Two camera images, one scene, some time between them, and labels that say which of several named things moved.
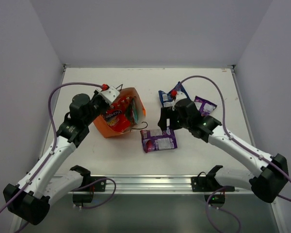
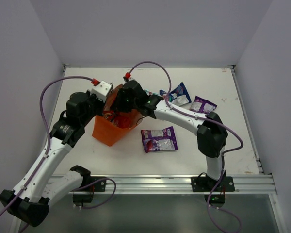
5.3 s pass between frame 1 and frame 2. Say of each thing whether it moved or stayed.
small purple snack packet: stayed
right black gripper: moved
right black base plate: stayed
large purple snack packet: stayed
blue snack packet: stayed
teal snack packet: moved
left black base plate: stayed
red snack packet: moved
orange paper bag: moved
